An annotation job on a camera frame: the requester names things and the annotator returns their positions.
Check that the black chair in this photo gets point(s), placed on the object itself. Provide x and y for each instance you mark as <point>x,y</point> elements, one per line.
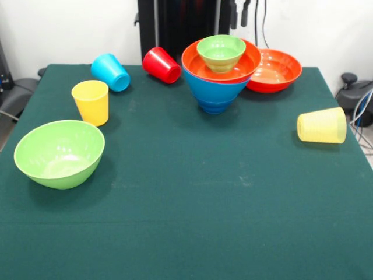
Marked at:
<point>20,93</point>

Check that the light blue cup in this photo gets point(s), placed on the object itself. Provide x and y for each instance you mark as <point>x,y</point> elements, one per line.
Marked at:
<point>112,71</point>

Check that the black chair base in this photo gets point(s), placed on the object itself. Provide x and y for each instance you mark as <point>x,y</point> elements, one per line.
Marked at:
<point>349,93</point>

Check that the dark green tablecloth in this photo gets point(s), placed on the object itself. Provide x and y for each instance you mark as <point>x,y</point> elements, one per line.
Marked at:
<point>204,218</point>

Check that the small green bowl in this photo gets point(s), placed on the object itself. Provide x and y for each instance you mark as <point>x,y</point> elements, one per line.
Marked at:
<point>221,54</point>

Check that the red cup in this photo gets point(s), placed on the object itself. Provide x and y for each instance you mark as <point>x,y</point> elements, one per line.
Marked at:
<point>158,64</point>

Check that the opaque yellow cup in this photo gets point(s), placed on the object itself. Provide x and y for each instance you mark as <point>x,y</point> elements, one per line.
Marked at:
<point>91,108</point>

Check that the orange bowl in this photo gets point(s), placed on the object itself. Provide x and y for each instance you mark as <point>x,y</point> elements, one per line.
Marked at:
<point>277,73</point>
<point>247,64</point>

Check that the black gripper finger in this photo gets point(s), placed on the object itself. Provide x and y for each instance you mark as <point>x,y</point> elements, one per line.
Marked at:
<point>234,16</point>
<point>244,14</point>

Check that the large light blue bowl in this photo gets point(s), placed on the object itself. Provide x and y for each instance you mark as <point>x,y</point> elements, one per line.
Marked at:
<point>215,91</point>

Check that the translucent yellow cup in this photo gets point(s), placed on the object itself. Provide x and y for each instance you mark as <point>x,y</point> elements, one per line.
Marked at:
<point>320,125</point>

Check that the small dark blue bowl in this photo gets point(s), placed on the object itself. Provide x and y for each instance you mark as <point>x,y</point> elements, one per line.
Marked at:
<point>215,108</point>

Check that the large green bowl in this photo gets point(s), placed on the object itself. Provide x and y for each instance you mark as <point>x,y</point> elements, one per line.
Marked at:
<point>58,157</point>

